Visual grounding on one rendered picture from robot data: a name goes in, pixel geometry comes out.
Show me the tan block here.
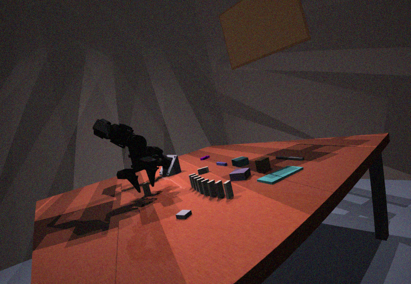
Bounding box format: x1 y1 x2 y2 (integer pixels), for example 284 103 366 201
255 157 270 172

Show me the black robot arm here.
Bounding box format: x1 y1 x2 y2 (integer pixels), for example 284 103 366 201
92 119 173 170

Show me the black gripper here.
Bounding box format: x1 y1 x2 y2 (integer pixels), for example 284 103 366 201
117 150 164 193

